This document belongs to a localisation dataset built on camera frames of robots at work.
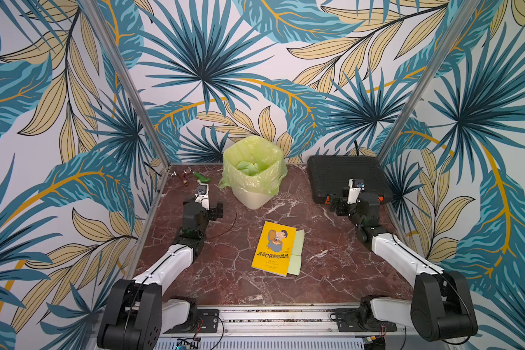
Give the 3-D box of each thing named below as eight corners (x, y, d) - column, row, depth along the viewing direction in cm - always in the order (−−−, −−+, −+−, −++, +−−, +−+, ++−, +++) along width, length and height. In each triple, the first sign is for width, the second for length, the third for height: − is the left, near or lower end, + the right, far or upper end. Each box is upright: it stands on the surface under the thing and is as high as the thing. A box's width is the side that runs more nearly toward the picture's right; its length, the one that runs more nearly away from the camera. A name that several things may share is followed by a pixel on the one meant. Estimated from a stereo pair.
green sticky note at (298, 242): (291, 254, 90) (292, 251, 88) (295, 231, 97) (296, 227, 94) (300, 256, 90) (301, 253, 87) (304, 233, 96) (305, 229, 94)
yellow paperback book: (250, 266, 87) (250, 265, 86) (264, 222, 100) (264, 220, 98) (288, 277, 85) (289, 275, 83) (297, 230, 97) (298, 228, 96)
